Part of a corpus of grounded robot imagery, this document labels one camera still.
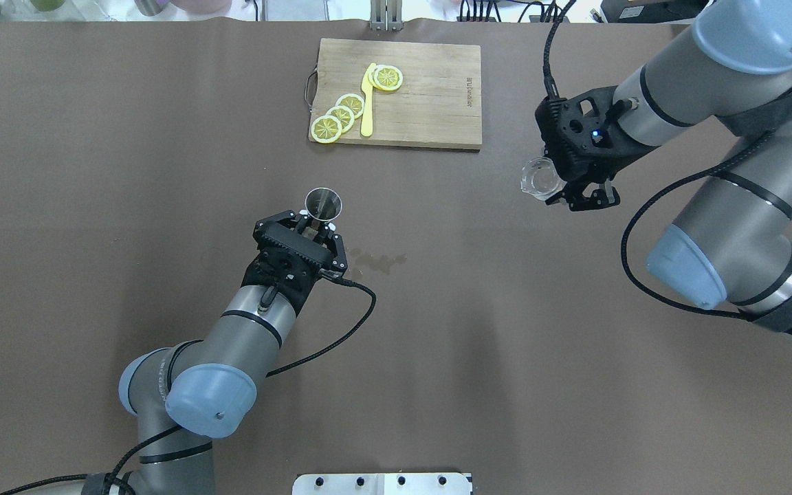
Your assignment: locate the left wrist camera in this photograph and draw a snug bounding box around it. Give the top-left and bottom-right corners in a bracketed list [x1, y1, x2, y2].
[240, 247, 320, 314]

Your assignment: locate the lemon slice front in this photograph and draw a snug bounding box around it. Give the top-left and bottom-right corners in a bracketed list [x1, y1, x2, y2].
[310, 115, 343, 144]

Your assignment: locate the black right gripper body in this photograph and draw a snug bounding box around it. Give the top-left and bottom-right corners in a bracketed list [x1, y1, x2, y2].
[547, 131, 634, 187]

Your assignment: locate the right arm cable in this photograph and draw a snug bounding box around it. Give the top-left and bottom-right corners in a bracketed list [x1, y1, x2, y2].
[542, 0, 782, 320]

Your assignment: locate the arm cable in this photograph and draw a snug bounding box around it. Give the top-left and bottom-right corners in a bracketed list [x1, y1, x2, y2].
[0, 272, 377, 495]
[542, 0, 782, 320]

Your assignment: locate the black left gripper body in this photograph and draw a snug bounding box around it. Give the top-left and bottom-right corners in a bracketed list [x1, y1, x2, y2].
[252, 219, 336, 276]

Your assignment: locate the lemon slice top pair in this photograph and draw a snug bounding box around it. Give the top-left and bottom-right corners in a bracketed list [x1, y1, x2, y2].
[366, 65, 404, 93]

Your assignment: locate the clear glass beaker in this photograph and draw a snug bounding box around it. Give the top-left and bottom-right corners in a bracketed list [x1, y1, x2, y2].
[520, 157, 566, 201]

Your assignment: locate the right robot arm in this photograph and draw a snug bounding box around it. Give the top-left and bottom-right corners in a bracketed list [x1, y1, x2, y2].
[535, 1, 792, 336]

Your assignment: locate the aluminium frame post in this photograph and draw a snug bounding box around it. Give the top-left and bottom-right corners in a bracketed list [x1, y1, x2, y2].
[370, 0, 404, 32]

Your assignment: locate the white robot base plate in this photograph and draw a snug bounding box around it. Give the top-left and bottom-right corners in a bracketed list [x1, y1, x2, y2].
[291, 471, 474, 494]

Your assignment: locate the steel jigger measuring cup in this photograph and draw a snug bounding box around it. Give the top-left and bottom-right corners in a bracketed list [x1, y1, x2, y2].
[305, 187, 343, 232]

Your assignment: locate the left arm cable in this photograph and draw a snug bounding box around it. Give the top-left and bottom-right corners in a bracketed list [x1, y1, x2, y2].
[0, 272, 377, 495]

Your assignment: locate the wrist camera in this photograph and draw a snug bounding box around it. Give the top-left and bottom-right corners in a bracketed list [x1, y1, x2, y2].
[534, 87, 622, 156]
[240, 247, 320, 314]

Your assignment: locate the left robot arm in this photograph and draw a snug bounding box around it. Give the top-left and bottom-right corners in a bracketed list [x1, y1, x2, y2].
[81, 206, 348, 494]

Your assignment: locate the wooden cutting board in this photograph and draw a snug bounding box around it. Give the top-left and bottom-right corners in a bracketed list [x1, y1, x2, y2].
[311, 38, 482, 151]

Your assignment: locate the yellow plastic knife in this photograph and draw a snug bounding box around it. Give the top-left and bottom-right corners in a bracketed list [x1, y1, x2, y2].
[360, 63, 377, 138]

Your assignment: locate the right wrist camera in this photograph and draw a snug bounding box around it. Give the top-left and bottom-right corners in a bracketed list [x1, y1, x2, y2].
[534, 87, 622, 156]

